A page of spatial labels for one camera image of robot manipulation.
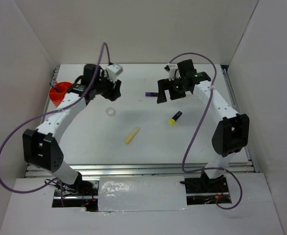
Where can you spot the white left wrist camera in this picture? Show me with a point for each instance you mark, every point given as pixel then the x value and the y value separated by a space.
pixel 113 71

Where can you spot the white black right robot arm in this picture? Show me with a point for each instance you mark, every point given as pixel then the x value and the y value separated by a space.
pixel 231 133

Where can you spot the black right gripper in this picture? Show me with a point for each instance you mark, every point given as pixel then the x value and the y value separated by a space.
pixel 165 84

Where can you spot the white front cover panel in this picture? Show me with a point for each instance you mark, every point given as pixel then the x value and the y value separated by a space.
pixel 126 194

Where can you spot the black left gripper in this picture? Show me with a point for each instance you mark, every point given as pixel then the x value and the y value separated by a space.
pixel 112 95

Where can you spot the orange round divided container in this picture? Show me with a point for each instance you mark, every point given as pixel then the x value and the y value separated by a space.
pixel 57 98

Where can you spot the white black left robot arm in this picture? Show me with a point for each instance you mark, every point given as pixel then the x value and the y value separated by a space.
pixel 41 145

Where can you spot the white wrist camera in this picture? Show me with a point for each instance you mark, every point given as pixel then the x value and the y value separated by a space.
pixel 172 69
pixel 113 71

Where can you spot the purple black highlighter marker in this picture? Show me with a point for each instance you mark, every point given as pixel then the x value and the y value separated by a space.
pixel 151 94

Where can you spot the blue ballpoint pen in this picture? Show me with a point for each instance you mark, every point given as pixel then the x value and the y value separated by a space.
pixel 53 85

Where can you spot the aluminium rail frame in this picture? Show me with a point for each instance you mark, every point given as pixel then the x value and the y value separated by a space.
pixel 94 143

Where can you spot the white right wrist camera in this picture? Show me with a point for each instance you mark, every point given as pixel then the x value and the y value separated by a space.
pixel 172 69

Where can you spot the yellow black highlighter marker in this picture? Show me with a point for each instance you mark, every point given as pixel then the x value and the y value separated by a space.
pixel 173 120

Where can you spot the pale yellow highlighter marker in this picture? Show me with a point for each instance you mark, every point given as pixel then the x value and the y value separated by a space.
pixel 131 135

